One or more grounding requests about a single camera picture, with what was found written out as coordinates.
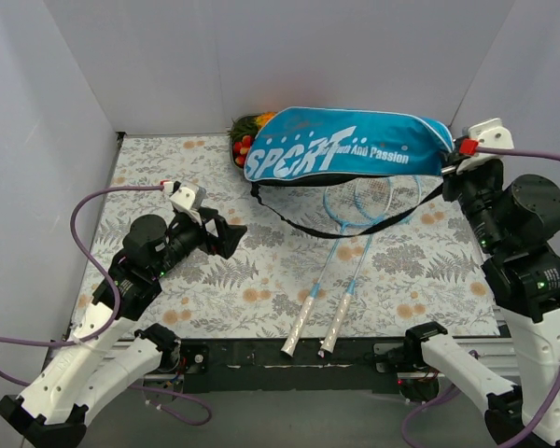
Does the blue badminton racket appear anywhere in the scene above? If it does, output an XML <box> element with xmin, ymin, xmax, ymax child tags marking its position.
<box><xmin>281</xmin><ymin>177</ymin><xmax>392</xmax><ymax>357</ymax></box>
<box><xmin>320</xmin><ymin>175</ymin><xmax>423</xmax><ymax>356</ymax></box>

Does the blue sport racket bag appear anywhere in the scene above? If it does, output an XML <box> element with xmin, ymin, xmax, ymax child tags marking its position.
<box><xmin>244</xmin><ymin>106</ymin><xmax>455</xmax><ymax>200</ymax></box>

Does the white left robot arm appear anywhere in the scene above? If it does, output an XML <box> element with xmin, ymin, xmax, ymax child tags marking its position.
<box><xmin>0</xmin><ymin>207</ymin><xmax>247</xmax><ymax>447</ymax></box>

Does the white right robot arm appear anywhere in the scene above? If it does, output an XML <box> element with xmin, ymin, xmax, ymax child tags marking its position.
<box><xmin>403</xmin><ymin>160</ymin><xmax>560</xmax><ymax>447</ymax></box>

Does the small red peaches cluster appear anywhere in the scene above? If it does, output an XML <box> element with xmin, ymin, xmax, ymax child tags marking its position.
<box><xmin>232</xmin><ymin>134</ymin><xmax>254</xmax><ymax>168</ymax></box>

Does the grey fruit tray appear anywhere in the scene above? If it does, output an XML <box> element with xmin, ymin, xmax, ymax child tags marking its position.
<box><xmin>228</xmin><ymin>114</ymin><xmax>263</xmax><ymax>169</ymax></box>

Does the orange toy pineapple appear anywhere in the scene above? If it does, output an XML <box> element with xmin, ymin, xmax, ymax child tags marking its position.
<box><xmin>255</xmin><ymin>112</ymin><xmax>276</xmax><ymax>129</ymax></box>

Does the floral table mat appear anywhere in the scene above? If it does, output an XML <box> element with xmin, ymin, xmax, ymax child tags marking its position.
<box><xmin>91</xmin><ymin>135</ymin><xmax>498</xmax><ymax>339</ymax></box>

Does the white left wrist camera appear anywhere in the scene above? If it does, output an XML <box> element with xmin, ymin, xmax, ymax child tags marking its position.
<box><xmin>161</xmin><ymin>180</ymin><xmax>206</xmax><ymax>224</ymax></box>

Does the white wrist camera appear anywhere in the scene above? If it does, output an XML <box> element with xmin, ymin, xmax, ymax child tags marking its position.
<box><xmin>441</xmin><ymin>118</ymin><xmax>514</xmax><ymax>177</ymax></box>
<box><xmin>161</xmin><ymin>180</ymin><xmax>206</xmax><ymax>224</ymax></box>

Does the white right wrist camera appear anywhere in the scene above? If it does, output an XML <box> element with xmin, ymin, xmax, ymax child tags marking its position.
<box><xmin>441</xmin><ymin>118</ymin><xmax>514</xmax><ymax>177</ymax></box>

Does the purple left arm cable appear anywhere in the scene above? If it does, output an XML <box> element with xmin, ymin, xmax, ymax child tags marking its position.
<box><xmin>0</xmin><ymin>184</ymin><xmax>214</xmax><ymax>427</ymax></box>

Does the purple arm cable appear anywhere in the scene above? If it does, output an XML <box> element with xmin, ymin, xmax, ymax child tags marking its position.
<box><xmin>400</xmin><ymin>146</ymin><xmax>560</xmax><ymax>448</ymax></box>
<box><xmin>0</xmin><ymin>184</ymin><xmax>214</xmax><ymax>427</ymax></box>

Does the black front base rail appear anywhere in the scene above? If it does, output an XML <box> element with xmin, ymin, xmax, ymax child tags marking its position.
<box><xmin>125</xmin><ymin>336</ymin><xmax>442</xmax><ymax>396</ymax></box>

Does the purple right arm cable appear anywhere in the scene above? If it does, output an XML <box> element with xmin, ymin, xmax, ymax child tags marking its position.
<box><xmin>400</xmin><ymin>146</ymin><xmax>560</xmax><ymax>448</ymax></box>

